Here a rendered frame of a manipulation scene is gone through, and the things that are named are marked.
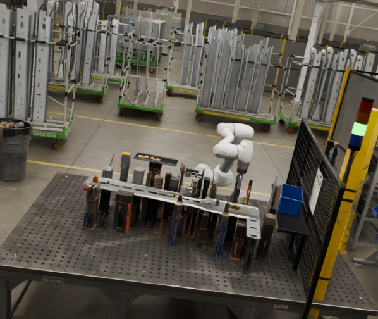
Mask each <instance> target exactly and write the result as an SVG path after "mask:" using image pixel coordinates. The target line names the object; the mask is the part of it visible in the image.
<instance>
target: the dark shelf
mask: <svg viewBox="0 0 378 319"><path fill-rule="evenodd" d="M281 188H282V185H279V189H278V192H277V197H276V202H275V205H274V206H276V209H277V210H276V226H277V231H278V232H283V233H287V234H293V235H299V236H302V237H308V235H309V233H308V229H307V225H306V223H305V219H304V215H303V211H302V207H301V210H300V214H299V216H293V215H287V214H284V213H280V212H278V204H279V195H280V192H281Z"/></svg>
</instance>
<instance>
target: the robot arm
mask: <svg viewBox="0 0 378 319"><path fill-rule="evenodd" d="M217 133H218V134H219V136H220V137H222V138H223V140H222V141H220V142H219V143H218V144H216V145H215V146H214V148H213V153H214V155H215V156H217V157H218V158H223V160H222V161H221V164H220V165H218V166H217V167H216V168H215V169H214V170H211V169H210V167H209V166H207V165H205V164H199V165H197V166H196V167H195V170H198V171H200V173H198V174H202V171H203V169H205V172H204V178H205V177H209V178H211V179H210V185H212V184H216V185H217V186H218V187H224V186H228V185H230V184H232V182H233V179H234V176H233V173H232V172H231V170H230V168H231V165H232V164H233V161H234V160H235V159H237V160H238V161H237V170H236V172H237V173H239V174H238V179H237V183H236V189H235V191H236V193H235V197H237V198H239V195H240V188H241V182H242V180H243V174H246V173H247V169H248V167H249V163H250V160H251V158H252V154H253V143H252V142H251V141H249V140H250V139H251V138H252V137H253V128H252V127H250V126H248V125H245V124H241V123H220V124H218V126H217ZM210 185H209V186H210Z"/></svg>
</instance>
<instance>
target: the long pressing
mask: <svg viewBox="0 0 378 319"><path fill-rule="evenodd" d="M93 177H94V176H91V177H89V178H88V179H86V181H84V183H83V184H84V185H86V186H87V185H88V184H89V183H90V182H91V181H93ZM107 181H110V184H107ZM99 182H104V183H106V184H102V183H101V184H100V189H104V190H109V191H114V192H117V191H118V190H122V191H128V192H134V196H140V197H146V198H149V199H155V200H159V201H165V202H169V203H174V204H175V202H176V200H177V199H178V198H176V199H171V197H168V196H162V195H159V194H165V195H169V196H172V195H173V194H176V195H177V197H178V194H179V193H178V192H173V191H167V190H164V189H158V188H153V187H147V186H144V185H138V184H132V183H128V182H122V181H119V180H112V179H108V178H102V177H99ZM111 184H114V185H119V187H117V186H113V185H111ZM123 187H129V188H132V189H127V188H123ZM136 189H140V190H143V191H144V192H143V191H137V190H136ZM149 192H155V193H157V194H153V193H149ZM183 198H185V199H189V201H188V200H184V199H183V205H184V206H190V207H194V208H199V209H201V210H204V211H208V212H212V213H218V214H222V212H223V211H224V205H225V202H226V201H222V200H220V203H219V206H216V205H215V204H216V200H217V199H211V198H205V199H195V198H192V197H186V196H183ZM193 200H194V201H200V202H199V203H198V202H194V201H193ZM204 203H210V204H204ZM230 205H236V206H239V207H240V208H238V209H237V208H234V209H233V207H229V215H230V216H233V217H237V218H243V219H247V218H251V219H254V220H260V216H259V209H258V208H256V207H253V206H247V205H243V204H237V203H231V202H230Z"/></svg>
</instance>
